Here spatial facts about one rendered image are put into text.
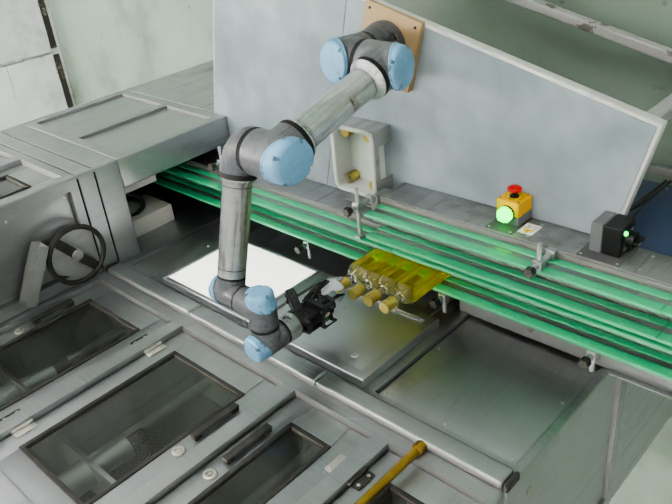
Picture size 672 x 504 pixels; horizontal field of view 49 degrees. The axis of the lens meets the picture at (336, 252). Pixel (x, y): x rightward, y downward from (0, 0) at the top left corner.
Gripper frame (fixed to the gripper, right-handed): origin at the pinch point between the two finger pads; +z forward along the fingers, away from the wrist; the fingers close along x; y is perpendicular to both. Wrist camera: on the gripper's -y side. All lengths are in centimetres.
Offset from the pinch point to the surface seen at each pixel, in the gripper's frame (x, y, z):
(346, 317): -12.6, -0.5, 2.7
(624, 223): 25, 65, 35
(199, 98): 20, -120, 48
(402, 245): 6.5, 7.6, 20.2
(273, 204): 3, -49, 21
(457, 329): -15.5, 26.8, 20.4
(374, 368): -11.4, 22.1, -11.2
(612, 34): 52, 31, 95
